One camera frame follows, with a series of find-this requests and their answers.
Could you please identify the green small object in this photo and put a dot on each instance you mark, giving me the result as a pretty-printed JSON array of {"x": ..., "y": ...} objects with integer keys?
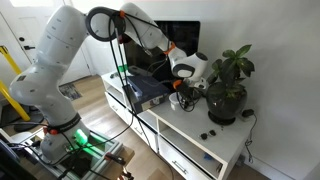
[{"x": 122, "y": 67}]

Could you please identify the clear plastic cup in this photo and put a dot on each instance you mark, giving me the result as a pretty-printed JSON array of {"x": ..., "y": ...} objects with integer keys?
[{"x": 174, "y": 104}]

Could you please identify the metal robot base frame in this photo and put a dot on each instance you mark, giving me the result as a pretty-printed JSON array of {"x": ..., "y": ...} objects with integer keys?
[{"x": 92, "y": 157}]

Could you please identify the black flat screen monitor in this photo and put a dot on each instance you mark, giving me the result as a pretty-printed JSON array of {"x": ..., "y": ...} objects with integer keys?
[{"x": 185, "y": 35}]

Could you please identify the green potted plant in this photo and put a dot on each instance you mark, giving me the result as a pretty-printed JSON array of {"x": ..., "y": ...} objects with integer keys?
[{"x": 227, "y": 75}]

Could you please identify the blue object in shelf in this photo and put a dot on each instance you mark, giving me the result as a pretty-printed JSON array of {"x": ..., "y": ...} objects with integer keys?
[{"x": 207, "y": 157}]

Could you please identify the dark blue box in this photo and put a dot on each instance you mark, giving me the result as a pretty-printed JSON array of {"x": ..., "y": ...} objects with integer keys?
[{"x": 145, "y": 92}]

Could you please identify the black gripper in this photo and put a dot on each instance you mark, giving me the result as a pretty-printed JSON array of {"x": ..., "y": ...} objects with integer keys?
[{"x": 188, "y": 93}]

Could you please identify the black sunglasses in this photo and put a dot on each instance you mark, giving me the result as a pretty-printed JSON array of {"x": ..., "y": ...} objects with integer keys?
[{"x": 210, "y": 133}]

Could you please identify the black power adapter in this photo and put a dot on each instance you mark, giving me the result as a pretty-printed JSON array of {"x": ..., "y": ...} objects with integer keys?
[{"x": 247, "y": 113}]

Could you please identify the white tv cabinet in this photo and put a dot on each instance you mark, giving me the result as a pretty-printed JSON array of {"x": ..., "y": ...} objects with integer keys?
[{"x": 175, "y": 134}]

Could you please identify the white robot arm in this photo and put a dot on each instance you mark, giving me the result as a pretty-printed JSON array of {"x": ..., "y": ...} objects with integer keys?
[{"x": 64, "y": 34}]

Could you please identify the dark round plant pot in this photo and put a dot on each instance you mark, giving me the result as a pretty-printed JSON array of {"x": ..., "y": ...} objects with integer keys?
[{"x": 224, "y": 107}]

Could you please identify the white door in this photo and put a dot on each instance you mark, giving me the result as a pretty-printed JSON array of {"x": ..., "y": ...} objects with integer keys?
[{"x": 27, "y": 20}]

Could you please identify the black stand base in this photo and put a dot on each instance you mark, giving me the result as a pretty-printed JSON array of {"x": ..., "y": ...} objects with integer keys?
[{"x": 24, "y": 117}]

